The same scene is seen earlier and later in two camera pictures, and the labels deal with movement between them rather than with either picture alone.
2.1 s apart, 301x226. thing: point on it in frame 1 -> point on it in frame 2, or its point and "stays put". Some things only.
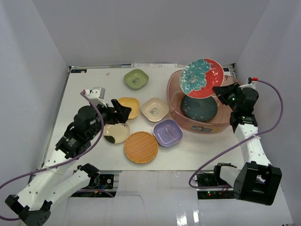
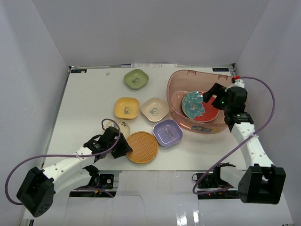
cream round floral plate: x=120 y=131 stays put
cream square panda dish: x=154 y=109 stays put
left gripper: x=114 y=113 -> x=122 y=147
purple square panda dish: x=167 y=132 stays put
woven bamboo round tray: x=141 y=147 stays put
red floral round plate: x=199 y=76 -> x=210 y=111
